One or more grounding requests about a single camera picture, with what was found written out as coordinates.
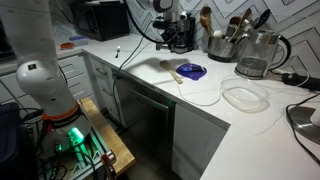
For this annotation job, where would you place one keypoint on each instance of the black microwave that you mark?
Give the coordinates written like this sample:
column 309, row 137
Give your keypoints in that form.
column 100, row 21

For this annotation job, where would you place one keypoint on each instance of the steel cutlery holder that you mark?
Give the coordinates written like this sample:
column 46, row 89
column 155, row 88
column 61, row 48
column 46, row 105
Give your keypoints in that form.
column 220, row 50

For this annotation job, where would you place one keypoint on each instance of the clear plastic container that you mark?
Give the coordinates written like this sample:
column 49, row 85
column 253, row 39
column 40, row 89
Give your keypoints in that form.
column 245, row 95

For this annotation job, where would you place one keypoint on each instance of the dishwasher front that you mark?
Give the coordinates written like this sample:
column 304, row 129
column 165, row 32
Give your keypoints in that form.
column 148, row 116

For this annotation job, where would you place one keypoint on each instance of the purple silicone lid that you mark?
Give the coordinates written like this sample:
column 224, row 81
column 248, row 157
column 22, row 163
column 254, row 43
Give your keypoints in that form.
column 192, row 71

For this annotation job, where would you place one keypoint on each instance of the blue lidded food container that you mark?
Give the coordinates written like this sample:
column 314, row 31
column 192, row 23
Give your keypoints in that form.
column 79, row 40

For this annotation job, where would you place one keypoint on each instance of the orange round lid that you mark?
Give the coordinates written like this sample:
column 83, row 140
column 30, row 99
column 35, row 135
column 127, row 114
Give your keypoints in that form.
column 67, row 45

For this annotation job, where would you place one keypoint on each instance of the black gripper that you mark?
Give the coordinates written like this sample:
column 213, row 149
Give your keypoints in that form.
column 174, row 33

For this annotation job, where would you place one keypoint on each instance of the glass electric kettle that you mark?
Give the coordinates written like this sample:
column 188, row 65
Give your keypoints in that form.
column 263, row 51

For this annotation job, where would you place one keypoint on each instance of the black slotted spatula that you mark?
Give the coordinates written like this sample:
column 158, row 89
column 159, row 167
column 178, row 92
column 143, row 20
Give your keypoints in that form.
column 262, row 19

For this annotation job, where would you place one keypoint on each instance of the large wooden spoon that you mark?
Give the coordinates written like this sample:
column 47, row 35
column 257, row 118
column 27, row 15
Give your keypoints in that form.
column 205, row 19

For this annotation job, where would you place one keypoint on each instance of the steel appliance base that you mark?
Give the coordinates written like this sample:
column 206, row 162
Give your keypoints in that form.
column 306, row 121

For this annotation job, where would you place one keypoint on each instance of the black coffee maker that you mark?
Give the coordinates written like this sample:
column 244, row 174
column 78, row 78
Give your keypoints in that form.
column 189, row 46

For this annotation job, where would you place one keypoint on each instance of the black handheld appliance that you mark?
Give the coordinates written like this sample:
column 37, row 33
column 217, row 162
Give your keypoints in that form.
column 306, row 82

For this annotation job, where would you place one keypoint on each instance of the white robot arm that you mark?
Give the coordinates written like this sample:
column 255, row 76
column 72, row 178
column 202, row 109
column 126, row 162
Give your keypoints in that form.
column 28, row 27

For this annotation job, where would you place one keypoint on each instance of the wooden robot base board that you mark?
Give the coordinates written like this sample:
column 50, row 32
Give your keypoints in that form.
column 106, row 134

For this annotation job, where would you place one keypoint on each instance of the wooden slotted spoon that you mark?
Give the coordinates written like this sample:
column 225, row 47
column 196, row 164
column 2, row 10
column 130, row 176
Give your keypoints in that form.
column 166, row 65

